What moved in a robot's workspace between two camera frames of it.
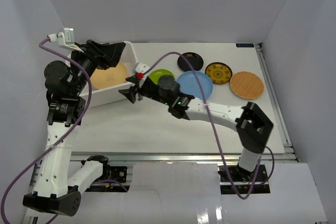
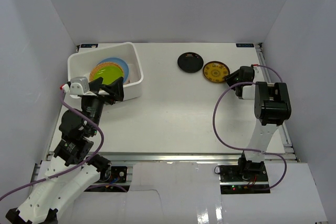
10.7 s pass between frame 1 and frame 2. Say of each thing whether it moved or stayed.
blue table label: stayed
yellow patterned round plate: stayed
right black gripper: moved
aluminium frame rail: stayed
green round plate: moved
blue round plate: moved
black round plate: stayed
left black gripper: moved
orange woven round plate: moved
